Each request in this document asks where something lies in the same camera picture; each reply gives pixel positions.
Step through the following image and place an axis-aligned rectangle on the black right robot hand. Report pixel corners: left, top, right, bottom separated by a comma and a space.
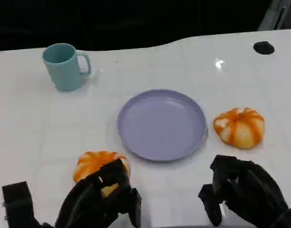
197, 154, 290, 228

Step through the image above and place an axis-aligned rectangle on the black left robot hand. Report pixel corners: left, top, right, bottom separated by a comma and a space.
54, 158, 142, 228

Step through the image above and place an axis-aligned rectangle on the orange striped toy bread roll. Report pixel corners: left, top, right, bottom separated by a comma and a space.
213, 107, 265, 150
73, 151, 131, 198

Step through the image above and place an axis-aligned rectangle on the lilac plate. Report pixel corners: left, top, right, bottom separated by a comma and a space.
116, 89, 209, 163

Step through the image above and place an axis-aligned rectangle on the pale green mug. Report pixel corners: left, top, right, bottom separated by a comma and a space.
42, 43, 92, 92

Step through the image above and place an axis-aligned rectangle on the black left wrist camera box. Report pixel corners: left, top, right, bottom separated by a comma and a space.
2, 181, 40, 228

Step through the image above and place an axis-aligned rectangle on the black table cable grommet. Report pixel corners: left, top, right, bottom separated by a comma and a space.
253, 41, 275, 56

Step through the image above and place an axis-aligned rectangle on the grey metal frame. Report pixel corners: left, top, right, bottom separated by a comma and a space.
257, 0, 291, 31

